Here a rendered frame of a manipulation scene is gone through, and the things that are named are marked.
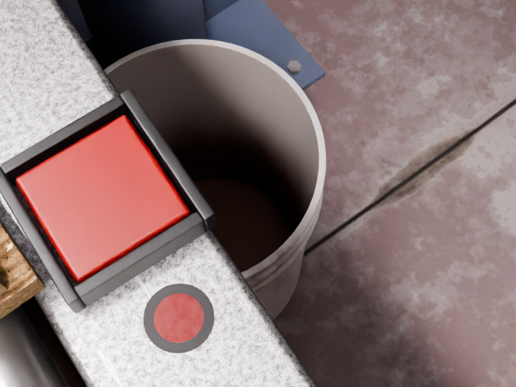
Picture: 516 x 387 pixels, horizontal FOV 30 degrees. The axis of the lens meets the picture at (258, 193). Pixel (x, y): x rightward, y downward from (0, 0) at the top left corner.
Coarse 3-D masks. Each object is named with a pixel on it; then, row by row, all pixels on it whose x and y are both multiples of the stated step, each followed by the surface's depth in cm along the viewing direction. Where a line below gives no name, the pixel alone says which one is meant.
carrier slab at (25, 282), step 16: (0, 224) 43; (0, 240) 42; (0, 256) 42; (16, 256) 42; (0, 272) 42; (16, 272) 42; (32, 272) 42; (16, 288) 42; (32, 288) 42; (0, 304) 41; (16, 304) 42
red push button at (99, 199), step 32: (128, 128) 45; (64, 160) 44; (96, 160) 44; (128, 160) 44; (32, 192) 44; (64, 192) 44; (96, 192) 44; (128, 192) 44; (160, 192) 44; (64, 224) 43; (96, 224) 43; (128, 224) 43; (160, 224) 43; (64, 256) 43; (96, 256) 43
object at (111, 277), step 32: (128, 96) 45; (64, 128) 45; (96, 128) 45; (32, 160) 44; (160, 160) 45; (0, 192) 44; (192, 192) 43; (32, 224) 43; (192, 224) 43; (128, 256) 42; (160, 256) 43; (64, 288) 42; (96, 288) 42
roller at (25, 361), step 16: (0, 320) 43; (16, 320) 44; (0, 336) 43; (16, 336) 43; (32, 336) 44; (0, 352) 42; (16, 352) 42; (32, 352) 43; (48, 352) 44; (0, 368) 42; (16, 368) 42; (32, 368) 42; (48, 368) 43; (0, 384) 42; (16, 384) 42; (32, 384) 42; (48, 384) 42; (64, 384) 43
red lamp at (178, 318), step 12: (168, 300) 43; (180, 300) 43; (192, 300) 43; (156, 312) 43; (168, 312) 43; (180, 312) 43; (192, 312) 43; (156, 324) 43; (168, 324) 43; (180, 324) 43; (192, 324) 43; (168, 336) 43; (180, 336) 43; (192, 336) 43
